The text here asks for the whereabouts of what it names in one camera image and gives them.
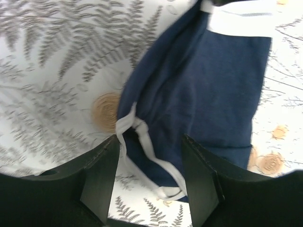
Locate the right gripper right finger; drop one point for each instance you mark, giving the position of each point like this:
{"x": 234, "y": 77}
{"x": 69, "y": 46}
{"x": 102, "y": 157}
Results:
{"x": 220, "y": 194}

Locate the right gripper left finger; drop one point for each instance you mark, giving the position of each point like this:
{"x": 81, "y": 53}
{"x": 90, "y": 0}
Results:
{"x": 74, "y": 194}

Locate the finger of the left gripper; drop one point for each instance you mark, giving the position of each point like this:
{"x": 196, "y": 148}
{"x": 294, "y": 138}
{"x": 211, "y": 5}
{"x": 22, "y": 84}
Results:
{"x": 220, "y": 2}

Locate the navy white-trimmed underwear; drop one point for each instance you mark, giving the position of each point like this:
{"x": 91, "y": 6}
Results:
{"x": 202, "y": 77}

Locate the floral table mat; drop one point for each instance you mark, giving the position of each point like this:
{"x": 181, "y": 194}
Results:
{"x": 64, "y": 65}

